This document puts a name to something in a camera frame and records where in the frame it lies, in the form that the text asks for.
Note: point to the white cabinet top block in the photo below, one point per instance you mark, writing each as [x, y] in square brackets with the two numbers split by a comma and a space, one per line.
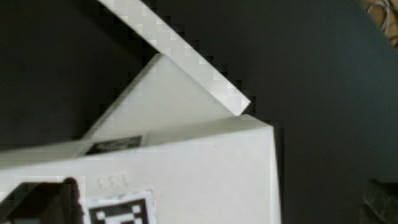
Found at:
[195, 178]

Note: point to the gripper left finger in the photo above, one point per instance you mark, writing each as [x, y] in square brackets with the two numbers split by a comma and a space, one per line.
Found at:
[41, 203]

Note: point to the white U-shaped obstacle fence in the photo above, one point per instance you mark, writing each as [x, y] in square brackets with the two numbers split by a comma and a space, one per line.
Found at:
[167, 42]

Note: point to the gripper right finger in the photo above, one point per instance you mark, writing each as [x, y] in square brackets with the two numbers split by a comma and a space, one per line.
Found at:
[378, 212]

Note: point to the white cabinet body box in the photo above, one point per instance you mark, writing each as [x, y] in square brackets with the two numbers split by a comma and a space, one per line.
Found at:
[162, 102]

